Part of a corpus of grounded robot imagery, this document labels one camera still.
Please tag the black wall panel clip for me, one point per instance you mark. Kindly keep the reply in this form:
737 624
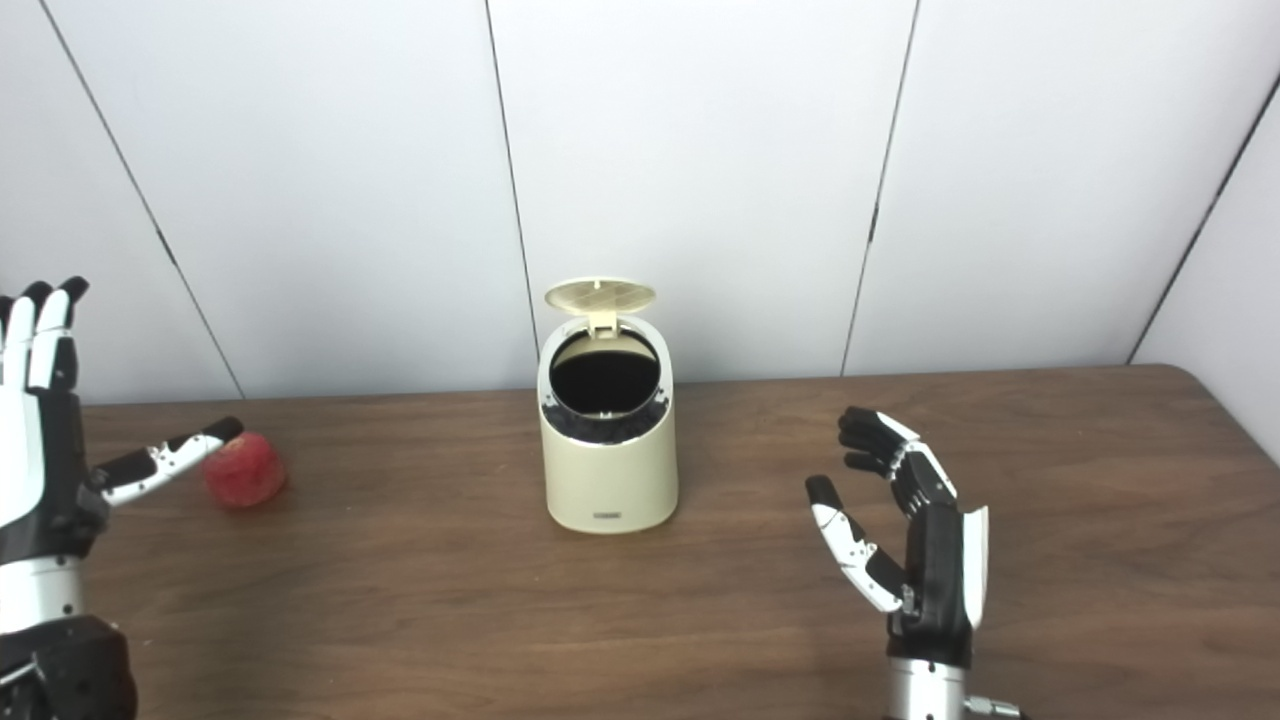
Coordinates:
164 247
873 222

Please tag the cream round bin lid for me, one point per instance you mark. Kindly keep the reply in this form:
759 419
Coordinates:
600 295

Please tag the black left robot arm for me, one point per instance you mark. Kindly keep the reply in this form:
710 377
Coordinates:
60 665

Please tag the red apple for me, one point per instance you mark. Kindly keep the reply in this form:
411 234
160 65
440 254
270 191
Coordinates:
248 472

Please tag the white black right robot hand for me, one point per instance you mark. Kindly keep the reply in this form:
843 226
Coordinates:
940 570

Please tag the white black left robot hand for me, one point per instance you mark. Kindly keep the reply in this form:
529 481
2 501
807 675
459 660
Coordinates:
45 450

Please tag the cream plastic bin body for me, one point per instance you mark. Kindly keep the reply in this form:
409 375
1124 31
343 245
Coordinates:
610 485

